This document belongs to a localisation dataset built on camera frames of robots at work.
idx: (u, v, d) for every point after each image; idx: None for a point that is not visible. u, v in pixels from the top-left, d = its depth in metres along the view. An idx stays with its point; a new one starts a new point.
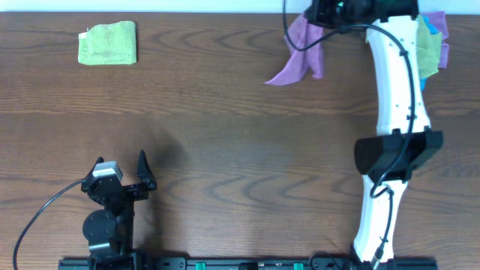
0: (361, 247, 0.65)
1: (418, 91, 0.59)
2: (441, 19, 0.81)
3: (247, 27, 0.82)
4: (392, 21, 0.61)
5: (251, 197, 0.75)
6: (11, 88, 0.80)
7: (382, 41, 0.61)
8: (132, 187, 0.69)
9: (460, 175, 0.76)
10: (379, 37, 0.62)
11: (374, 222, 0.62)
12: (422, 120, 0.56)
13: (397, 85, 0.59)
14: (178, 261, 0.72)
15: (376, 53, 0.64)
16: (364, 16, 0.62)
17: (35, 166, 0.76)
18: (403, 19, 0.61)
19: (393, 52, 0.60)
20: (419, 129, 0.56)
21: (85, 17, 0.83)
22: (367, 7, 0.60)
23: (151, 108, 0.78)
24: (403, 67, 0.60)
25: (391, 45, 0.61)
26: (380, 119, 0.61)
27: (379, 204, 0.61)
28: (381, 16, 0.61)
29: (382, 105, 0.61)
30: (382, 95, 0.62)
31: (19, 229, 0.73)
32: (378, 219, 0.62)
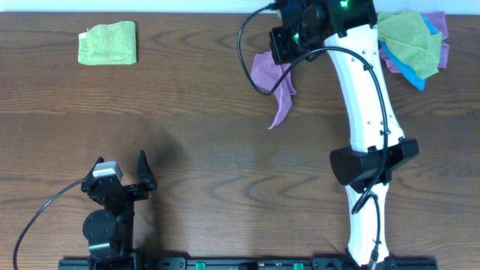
0: (356, 250, 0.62)
1: (386, 100, 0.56)
2: (440, 19, 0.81)
3: (246, 28, 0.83)
4: (349, 34, 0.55)
5: (251, 196, 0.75)
6: (13, 88, 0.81)
7: (343, 57, 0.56)
8: (132, 187, 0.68)
9: (460, 175, 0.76)
10: (338, 52, 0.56)
11: (364, 229, 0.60)
12: (395, 133, 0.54)
13: (364, 100, 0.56)
14: (178, 261, 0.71)
15: (337, 64, 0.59)
16: (322, 29, 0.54)
17: (37, 166, 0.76)
18: (360, 28, 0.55)
19: (357, 66, 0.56)
20: (394, 142, 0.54)
21: (86, 19, 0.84)
22: (322, 19, 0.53)
23: (151, 108, 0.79)
24: (370, 79, 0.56)
25: (353, 60, 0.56)
26: (352, 134, 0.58)
27: (367, 210, 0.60)
28: (339, 29, 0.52)
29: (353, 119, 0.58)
30: (351, 109, 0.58)
31: (19, 228, 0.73)
32: (367, 225, 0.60)
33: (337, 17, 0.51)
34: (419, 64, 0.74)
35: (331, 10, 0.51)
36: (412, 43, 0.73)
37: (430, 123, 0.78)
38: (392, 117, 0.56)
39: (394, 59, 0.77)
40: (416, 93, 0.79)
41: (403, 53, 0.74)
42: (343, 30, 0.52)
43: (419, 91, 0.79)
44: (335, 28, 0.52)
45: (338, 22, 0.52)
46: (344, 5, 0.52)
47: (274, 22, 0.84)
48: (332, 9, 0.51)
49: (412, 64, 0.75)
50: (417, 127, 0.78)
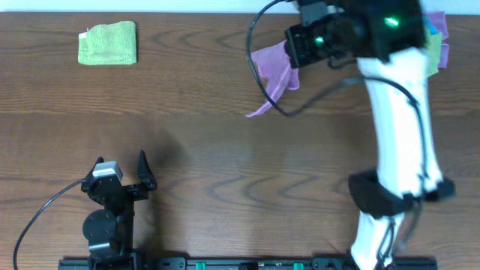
0: (361, 256, 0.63)
1: (430, 143, 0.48)
2: (440, 19, 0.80)
3: (246, 28, 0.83)
4: (395, 61, 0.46)
5: (251, 196, 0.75)
6: (13, 88, 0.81)
7: (385, 88, 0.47)
8: (132, 187, 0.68)
9: (461, 175, 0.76)
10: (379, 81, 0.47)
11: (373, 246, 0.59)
12: (433, 176, 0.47)
13: (403, 141, 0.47)
14: (178, 261, 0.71)
15: (375, 96, 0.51)
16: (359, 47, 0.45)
17: (36, 166, 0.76)
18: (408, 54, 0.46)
19: (400, 100, 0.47)
20: (432, 186, 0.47)
21: (86, 19, 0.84)
22: (362, 37, 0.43)
23: (151, 108, 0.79)
24: (414, 116, 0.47)
25: (397, 93, 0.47)
26: (385, 179, 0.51)
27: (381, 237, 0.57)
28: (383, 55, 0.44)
29: (386, 162, 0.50)
30: (385, 150, 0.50)
31: (19, 228, 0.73)
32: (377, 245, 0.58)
33: (383, 37, 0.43)
34: None
35: (377, 29, 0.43)
36: None
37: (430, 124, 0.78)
38: (432, 158, 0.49)
39: None
40: None
41: None
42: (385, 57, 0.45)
43: None
44: (382, 54, 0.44)
45: (382, 42, 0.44)
46: (394, 25, 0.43)
47: (274, 22, 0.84)
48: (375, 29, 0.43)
49: None
50: None
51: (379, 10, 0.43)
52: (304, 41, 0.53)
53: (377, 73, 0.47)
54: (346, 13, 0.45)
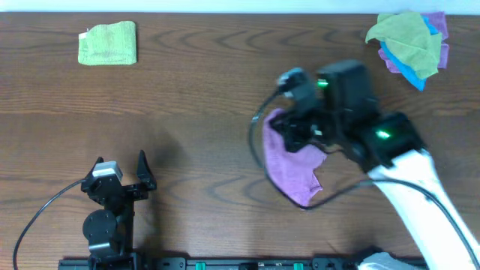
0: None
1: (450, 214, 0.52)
2: (440, 19, 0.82)
3: (246, 28, 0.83)
4: (398, 165, 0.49)
5: (251, 196, 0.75)
6: (13, 88, 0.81)
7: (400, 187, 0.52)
8: (132, 187, 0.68)
9: (461, 175, 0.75)
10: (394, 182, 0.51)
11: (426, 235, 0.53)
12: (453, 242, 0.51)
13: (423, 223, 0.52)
14: (178, 261, 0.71)
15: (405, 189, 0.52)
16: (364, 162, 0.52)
17: (36, 166, 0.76)
18: (410, 154, 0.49)
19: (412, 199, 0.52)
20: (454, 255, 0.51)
21: (87, 19, 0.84)
22: (361, 155, 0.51)
23: (151, 108, 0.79)
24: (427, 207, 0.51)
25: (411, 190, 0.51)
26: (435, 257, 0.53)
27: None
28: (386, 161, 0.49)
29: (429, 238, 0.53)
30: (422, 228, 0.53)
31: (18, 228, 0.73)
32: (442, 241, 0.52)
33: (382, 151, 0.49)
34: (418, 64, 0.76)
35: (372, 143, 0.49)
36: (412, 43, 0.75)
37: (430, 123, 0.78)
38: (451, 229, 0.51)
39: (393, 59, 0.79)
40: (416, 93, 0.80)
41: (403, 53, 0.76)
42: (385, 156, 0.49)
43: (419, 91, 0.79)
44: (381, 161, 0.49)
45: (383, 156, 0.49)
46: (383, 136, 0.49)
47: (274, 22, 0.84)
48: (375, 148, 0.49)
49: (412, 64, 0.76)
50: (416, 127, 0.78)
51: (376, 127, 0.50)
52: (295, 129, 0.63)
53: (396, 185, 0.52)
54: (348, 127, 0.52)
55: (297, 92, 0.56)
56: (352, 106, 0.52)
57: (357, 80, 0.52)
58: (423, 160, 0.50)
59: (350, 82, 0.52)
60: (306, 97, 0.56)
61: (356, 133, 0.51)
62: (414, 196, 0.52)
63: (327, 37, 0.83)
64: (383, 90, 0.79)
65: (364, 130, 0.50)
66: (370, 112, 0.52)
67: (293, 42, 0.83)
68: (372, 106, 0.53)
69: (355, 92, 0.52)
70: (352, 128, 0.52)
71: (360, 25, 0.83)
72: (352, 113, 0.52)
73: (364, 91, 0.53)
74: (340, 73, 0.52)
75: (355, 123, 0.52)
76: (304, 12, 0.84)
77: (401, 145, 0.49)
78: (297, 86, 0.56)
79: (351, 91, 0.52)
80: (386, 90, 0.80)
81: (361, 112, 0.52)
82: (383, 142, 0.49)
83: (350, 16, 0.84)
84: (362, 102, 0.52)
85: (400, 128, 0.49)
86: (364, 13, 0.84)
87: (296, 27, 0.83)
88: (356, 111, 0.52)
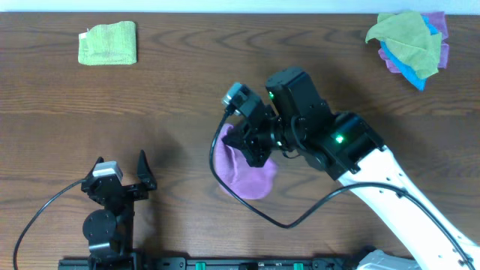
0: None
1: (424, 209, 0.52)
2: (440, 19, 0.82)
3: (246, 28, 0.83)
4: (364, 167, 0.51)
5: (251, 196, 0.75)
6: (13, 88, 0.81)
7: (371, 190, 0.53)
8: (132, 187, 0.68)
9: (461, 175, 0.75)
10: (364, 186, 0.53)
11: (410, 235, 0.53)
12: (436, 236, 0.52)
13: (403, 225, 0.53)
14: (178, 261, 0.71)
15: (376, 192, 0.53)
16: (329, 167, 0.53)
17: (37, 166, 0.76)
18: (371, 153, 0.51)
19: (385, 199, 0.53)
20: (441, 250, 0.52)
21: (87, 19, 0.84)
22: (325, 163, 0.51)
23: (151, 109, 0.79)
24: (403, 205, 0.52)
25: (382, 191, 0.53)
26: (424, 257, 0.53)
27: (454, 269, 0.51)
28: (348, 164, 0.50)
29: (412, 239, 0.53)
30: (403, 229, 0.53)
31: (19, 228, 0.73)
32: (424, 238, 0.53)
33: (342, 155, 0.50)
34: (419, 63, 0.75)
35: (331, 150, 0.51)
36: (412, 43, 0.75)
37: (430, 124, 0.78)
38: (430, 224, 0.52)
39: (393, 59, 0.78)
40: (416, 93, 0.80)
41: (403, 53, 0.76)
42: (349, 161, 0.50)
43: (419, 91, 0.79)
44: (344, 166, 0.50)
45: (343, 159, 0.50)
46: (339, 141, 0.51)
47: (274, 22, 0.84)
48: (335, 155, 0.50)
49: (412, 64, 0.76)
50: (416, 127, 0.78)
51: (334, 133, 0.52)
52: (256, 142, 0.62)
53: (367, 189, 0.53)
54: (307, 136, 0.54)
55: (247, 111, 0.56)
56: (304, 115, 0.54)
57: (302, 88, 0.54)
58: (385, 155, 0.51)
59: (297, 92, 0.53)
60: (256, 111, 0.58)
61: (313, 142, 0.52)
62: (386, 194, 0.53)
63: (327, 37, 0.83)
64: (382, 90, 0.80)
65: (322, 137, 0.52)
66: (322, 116, 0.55)
67: (293, 42, 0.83)
68: (322, 110, 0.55)
69: (304, 99, 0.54)
70: (309, 137, 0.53)
71: (360, 25, 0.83)
72: (306, 121, 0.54)
73: (312, 98, 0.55)
74: (287, 85, 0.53)
75: (311, 131, 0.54)
76: (304, 12, 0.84)
77: (358, 145, 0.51)
78: (246, 103, 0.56)
79: (300, 98, 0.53)
80: (386, 90, 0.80)
81: (313, 118, 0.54)
82: (342, 144, 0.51)
83: (351, 16, 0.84)
84: (312, 108, 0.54)
85: (355, 130, 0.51)
86: (364, 12, 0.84)
87: (296, 27, 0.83)
88: (309, 118, 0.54)
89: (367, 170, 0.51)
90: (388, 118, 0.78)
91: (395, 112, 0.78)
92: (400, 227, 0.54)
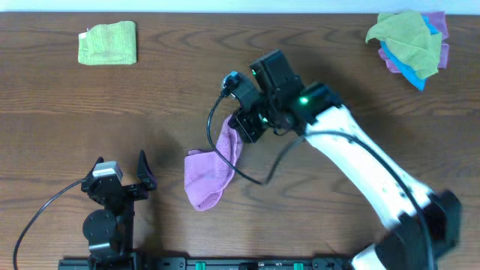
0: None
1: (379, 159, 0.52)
2: (440, 19, 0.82)
3: (246, 27, 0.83)
4: (321, 120, 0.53)
5: (251, 196, 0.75)
6: (13, 88, 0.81)
7: (325, 140, 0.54)
8: (132, 187, 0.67)
9: (461, 175, 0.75)
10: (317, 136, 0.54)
11: (367, 177, 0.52)
12: (387, 182, 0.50)
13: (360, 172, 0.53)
14: (178, 261, 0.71)
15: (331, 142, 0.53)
16: (298, 128, 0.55)
17: (36, 166, 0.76)
18: (331, 111, 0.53)
19: (340, 146, 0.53)
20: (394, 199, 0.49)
21: (87, 19, 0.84)
22: (291, 121, 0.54)
23: (151, 108, 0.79)
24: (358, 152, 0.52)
25: (335, 139, 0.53)
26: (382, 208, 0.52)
27: (397, 205, 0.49)
28: (309, 118, 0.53)
29: (371, 192, 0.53)
30: (362, 181, 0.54)
31: (18, 228, 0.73)
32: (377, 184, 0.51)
33: (305, 112, 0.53)
34: (418, 64, 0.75)
35: (295, 108, 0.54)
36: (412, 43, 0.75)
37: (430, 123, 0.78)
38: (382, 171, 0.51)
39: (394, 59, 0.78)
40: (416, 93, 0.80)
41: (403, 53, 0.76)
42: (313, 118, 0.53)
43: (419, 91, 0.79)
44: (305, 121, 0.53)
45: (306, 115, 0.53)
46: (304, 102, 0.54)
47: (274, 22, 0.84)
48: (301, 115, 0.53)
49: (412, 64, 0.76)
50: (416, 127, 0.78)
51: (301, 96, 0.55)
52: (248, 121, 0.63)
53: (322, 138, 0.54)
54: (282, 100, 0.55)
55: (240, 94, 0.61)
56: (278, 85, 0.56)
57: (278, 64, 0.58)
58: (343, 113, 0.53)
59: (272, 67, 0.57)
60: (250, 96, 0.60)
61: (284, 106, 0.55)
62: (341, 142, 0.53)
63: (327, 37, 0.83)
64: (382, 90, 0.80)
65: (291, 100, 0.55)
66: (298, 88, 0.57)
67: (293, 42, 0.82)
68: (298, 83, 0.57)
69: (280, 73, 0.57)
70: (283, 104, 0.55)
71: (360, 25, 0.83)
72: (281, 91, 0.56)
73: (286, 73, 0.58)
74: (264, 62, 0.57)
75: (285, 98, 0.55)
76: (304, 12, 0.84)
77: (321, 107, 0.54)
78: (240, 88, 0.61)
79: (275, 73, 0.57)
80: (386, 90, 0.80)
81: (289, 88, 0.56)
82: (306, 103, 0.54)
83: (351, 15, 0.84)
84: (287, 81, 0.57)
85: (321, 95, 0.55)
86: (364, 12, 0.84)
87: (296, 26, 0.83)
88: (284, 88, 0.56)
89: (325, 124, 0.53)
90: (388, 118, 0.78)
91: (395, 112, 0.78)
92: (357, 171, 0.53)
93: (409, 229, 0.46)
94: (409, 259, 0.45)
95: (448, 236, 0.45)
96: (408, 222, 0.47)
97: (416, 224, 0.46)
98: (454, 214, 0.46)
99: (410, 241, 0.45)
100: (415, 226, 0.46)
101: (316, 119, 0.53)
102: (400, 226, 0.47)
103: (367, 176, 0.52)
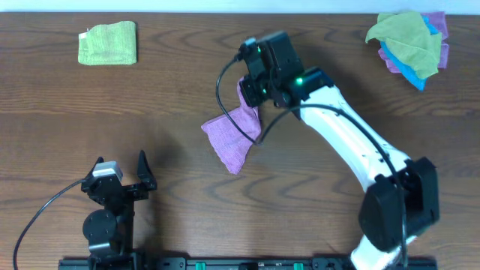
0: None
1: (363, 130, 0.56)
2: (440, 19, 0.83)
3: (247, 27, 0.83)
4: (313, 96, 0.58)
5: (251, 197, 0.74)
6: (13, 88, 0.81)
7: (314, 113, 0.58)
8: (132, 187, 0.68)
9: (460, 174, 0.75)
10: (309, 111, 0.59)
11: (349, 145, 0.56)
12: (367, 149, 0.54)
13: (343, 142, 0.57)
14: (178, 261, 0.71)
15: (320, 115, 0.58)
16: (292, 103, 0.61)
17: (36, 166, 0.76)
18: (322, 90, 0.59)
19: (328, 119, 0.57)
20: (373, 163, 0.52)
21: (87, 19, 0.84)
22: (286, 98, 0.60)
23: (151, 109, 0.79)
24: (343, 124, 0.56)
25: (324, 113, 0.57)
26: (360, 175, 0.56)
27: (375, 168, 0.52)
28: (301, 94, 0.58)
29: (352, 161, 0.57)
30: (345, 152, 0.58)
31: (18, 228, 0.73)
32: (357, 151, 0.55)
33: (299, 91, 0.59)
34: (418, 64, 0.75)
35: (291, 88, 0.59)
36: (412, 43, 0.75)
37: (430, 123, 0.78)
38: (364, 140, 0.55)
39: (393, 59, 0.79)
40: (416, 93, 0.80)
41: (402, 53, 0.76)
42: (305, 95, 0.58)
43: (419, 91, 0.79)
44: (298, 98, 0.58)
45: (299, 93, 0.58)
46: (299, 82, 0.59)
47: (274, 22, 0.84)
48: (297, 94, 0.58)
49: (412, 64, 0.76)
50: (415, 127, 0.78)
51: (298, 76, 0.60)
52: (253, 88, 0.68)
53: (312, 111, 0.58)
54: (281, 79, 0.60)
55: (252, 60, 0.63)
56: (280, 66, 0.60)
57: (283, 46, 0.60)
58: (333, 92, 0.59)
59: (277, 49, 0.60)
60: (261, 65, 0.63)
61: (284, 85, 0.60)
62: (328, 115, 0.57)
63: (327, 36, 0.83)
64: (382, 91, 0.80)
65: (289, 80, 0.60)
66: (296, 70, 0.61)
67: (293, 42, 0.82)
68: (298, 64, 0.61)
69: (283, 54, 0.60)
70: (283, 83, 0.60)
71: (360, 25, 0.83)
72: (282, 72, 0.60)
73: (290, 55, 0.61)
74: (270, 41, 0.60)
75: (285, 78, 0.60)
76: (304, 12, 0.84)
77: (315, 87, 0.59)
78: (253, 54, 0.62)
79: (280, 54, 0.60)
80: (386, 90, 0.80)
81: (290, 70, 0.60)
82: (301, 82, 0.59)
83: (350, 16, 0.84)
84: (289, 63, 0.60)
85: (316, 78, 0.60)
86: (364, 12, 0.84)
87: (296, 27, 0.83)
88: (285, 69, 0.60)
89: (315, 100, 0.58)
90: (389, 118, 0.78)
91: (395, 112, 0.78)
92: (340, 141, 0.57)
93: (387, 190, 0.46)
94: (383, 220, 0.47)
95: (424, 203, 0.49)
96: (385, 184, 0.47)
97: (394, 188, 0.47)
98: (430, 181, 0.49)
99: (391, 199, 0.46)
100: (394, 190, 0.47)
101: (308, 96, 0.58)
102: (376, 185, 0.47)
103: (349, 143, 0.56)
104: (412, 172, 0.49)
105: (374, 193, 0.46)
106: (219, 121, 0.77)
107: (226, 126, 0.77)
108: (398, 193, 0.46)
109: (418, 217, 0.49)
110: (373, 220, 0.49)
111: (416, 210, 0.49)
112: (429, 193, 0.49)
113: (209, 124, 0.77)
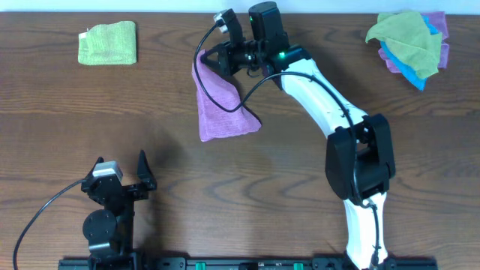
0: (356, 253, 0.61)
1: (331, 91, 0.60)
2: (440, 19, 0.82)
3: (247, 27, 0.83)
4: (292, 66, 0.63)
5: (251, 197, 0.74)
6: (13, 88, 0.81)
7: (290, 79, 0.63)
8: (132, 187, 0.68)
9: (461, 174, 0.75)
10: (286, 78, 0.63)
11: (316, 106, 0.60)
12: (330, 106, 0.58)
13: (312, 102, 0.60)
14: (178, 261, 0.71)
15: (295, 79, 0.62)
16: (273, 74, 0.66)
17: (36, 166, 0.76)
18: (301, 61, 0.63)
19: (300, 84, 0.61)
20: (337, 118, 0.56)
21: (87, 19, 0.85)
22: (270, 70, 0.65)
23: (151, 108, 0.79)
24: (313, 87, 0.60)
25: (298, 79, 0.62)
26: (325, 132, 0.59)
27: (336, 122, 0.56)
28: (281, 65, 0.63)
29: (319, 121, 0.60)
30: (314, 113, 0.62)
31: (18, 228, 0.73)
32: (322, 109, 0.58)
33: (283, 64, 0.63)
34: (418, 64, 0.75)
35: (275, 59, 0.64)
36: (412, 43, 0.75)
37: (430, 123, 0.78)
38: (328, 100, 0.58)
39: (393, 58, 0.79)
40: (416, 93, 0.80)
41: (403, 53, 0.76)
42: (286, 66, 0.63)
43: (419, 91, 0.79)
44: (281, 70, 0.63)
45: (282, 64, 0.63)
46: (282, 55, 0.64)
47: None
48: (277, 65, 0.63)
49: (412, 64, 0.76)
50: (416, 127, 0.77)
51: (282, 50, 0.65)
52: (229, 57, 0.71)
53: (289, 77, 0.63)
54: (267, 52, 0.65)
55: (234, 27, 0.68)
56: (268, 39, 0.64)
57: (272, 19, 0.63)
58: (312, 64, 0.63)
59: (267, 21, 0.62)
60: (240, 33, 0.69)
61: (268, 57, 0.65)
62: (303, 80, 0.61)
63: (328, 36, 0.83)
64: (382, 91, 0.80)
65: (274, 53, 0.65)
66: (283, 43, 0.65)
67: (293, 42, 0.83)
68: (285, 39, 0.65)
69: (273, 27, 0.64)
70: (268, 55, 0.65)
71: (361, 25, 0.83)
72: (269, 45, 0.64)
73: (279, 28, 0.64)
74: (262, 14, 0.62)
75: (271, 51, 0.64)
76: (304, 12, 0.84)
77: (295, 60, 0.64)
78: None
79: (269, 28, 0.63)
80: (387, 90, 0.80)
81: (277, 43, 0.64)
82: (283, 55, 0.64)
83: (350, 15, 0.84)
84: (277, 36, 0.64)
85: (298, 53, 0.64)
86: (364, 12, 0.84)
87: (297, 26, 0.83)
88: (272, 42, 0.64)
89: (292, 69, 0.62)
90: (389, 118, 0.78)
91: (395, 112, 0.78)
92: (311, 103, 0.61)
93: (342, 138, 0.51)
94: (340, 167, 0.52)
95: (381, 157, 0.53)
96: (343, 134, 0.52)
97: (349, 138, 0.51)
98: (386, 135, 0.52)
99: (345, 148, 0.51)
100: (350, 139, 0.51)
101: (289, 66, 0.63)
102: (334, 134, 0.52)
103: (317, 103, 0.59)
104: (369, 126, 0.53)
105: (332, 140, 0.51)
106: (206, 120, 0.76)
107: (216, 121, 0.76)
108: (353, 142, 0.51)
109: (374, 169, 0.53)
110: (334, 169, 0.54)
111: (374, 163, 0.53)
112: (386, 147, 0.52)
113: (208, 133, 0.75)
